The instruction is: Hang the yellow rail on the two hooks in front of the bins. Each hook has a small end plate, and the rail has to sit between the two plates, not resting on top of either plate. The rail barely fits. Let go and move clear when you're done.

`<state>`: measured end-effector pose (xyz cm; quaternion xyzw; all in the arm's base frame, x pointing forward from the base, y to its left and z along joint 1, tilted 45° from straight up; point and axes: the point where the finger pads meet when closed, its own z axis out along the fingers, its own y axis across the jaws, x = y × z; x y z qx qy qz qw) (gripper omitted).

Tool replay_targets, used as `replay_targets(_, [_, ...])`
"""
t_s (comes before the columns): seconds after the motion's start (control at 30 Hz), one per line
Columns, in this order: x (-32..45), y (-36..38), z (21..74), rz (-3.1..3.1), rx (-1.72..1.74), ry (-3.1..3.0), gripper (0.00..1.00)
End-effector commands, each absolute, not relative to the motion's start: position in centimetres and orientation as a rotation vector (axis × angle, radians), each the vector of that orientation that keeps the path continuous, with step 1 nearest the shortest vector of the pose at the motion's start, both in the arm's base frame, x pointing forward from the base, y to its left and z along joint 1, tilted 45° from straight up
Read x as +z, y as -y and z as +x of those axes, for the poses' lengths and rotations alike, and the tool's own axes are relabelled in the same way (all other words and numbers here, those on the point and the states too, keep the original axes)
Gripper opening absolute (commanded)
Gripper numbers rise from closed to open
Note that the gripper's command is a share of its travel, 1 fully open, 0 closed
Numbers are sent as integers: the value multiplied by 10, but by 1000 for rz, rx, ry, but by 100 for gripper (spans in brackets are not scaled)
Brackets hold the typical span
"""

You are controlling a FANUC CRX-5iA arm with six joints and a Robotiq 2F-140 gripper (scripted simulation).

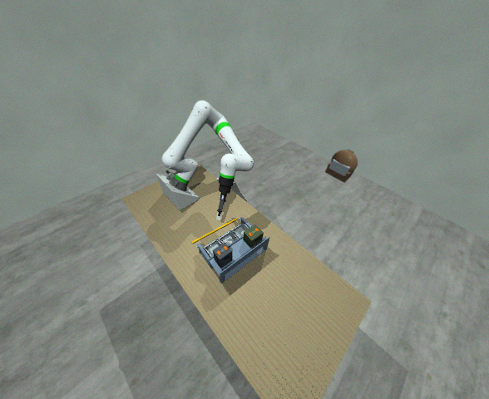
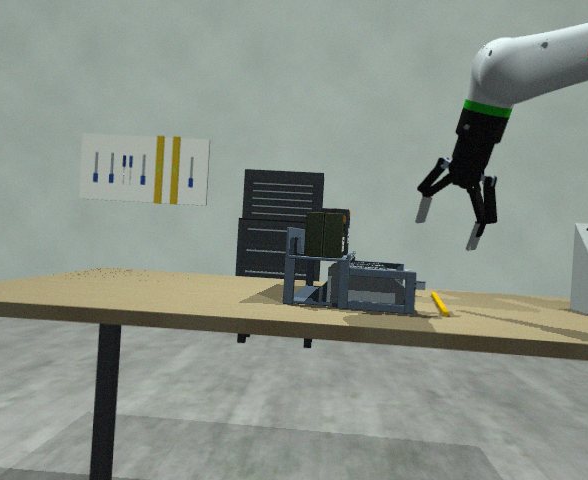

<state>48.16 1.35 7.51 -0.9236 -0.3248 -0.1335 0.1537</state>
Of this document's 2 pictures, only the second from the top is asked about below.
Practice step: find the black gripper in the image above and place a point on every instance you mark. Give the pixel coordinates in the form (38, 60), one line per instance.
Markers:
(470, 153)

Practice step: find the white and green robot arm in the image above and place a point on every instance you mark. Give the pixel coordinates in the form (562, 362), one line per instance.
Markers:
(516, 70)

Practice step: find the yellow bar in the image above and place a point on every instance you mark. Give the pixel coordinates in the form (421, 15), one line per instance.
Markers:
(441, 307)

